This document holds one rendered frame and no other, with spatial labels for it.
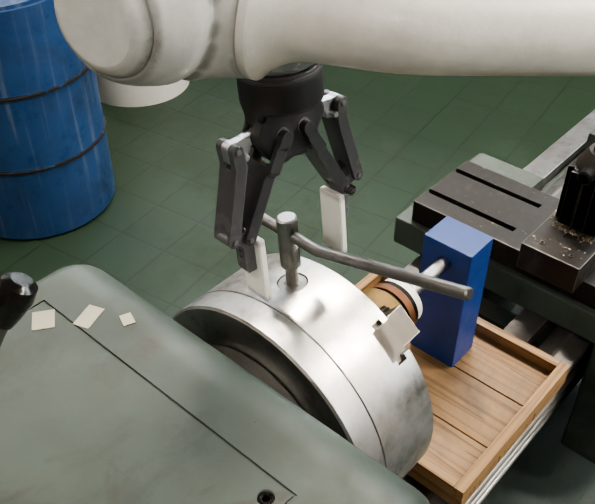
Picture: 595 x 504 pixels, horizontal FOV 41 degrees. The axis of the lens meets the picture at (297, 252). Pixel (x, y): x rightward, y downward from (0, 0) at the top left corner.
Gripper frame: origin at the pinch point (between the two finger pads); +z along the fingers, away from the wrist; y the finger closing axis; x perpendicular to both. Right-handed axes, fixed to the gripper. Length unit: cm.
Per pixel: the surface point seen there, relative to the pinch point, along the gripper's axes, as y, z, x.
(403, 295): 19.6, 19.2, 3.6
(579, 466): 58, 78, -6
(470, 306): 34.9, 30.8, 4.3
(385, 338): 5.9, 11.5, -6.3
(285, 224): 0.9, -1.7, 2.6
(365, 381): 0.3, 12.2, -8.8
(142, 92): 121, 99, 254
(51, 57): 57, 45, 187
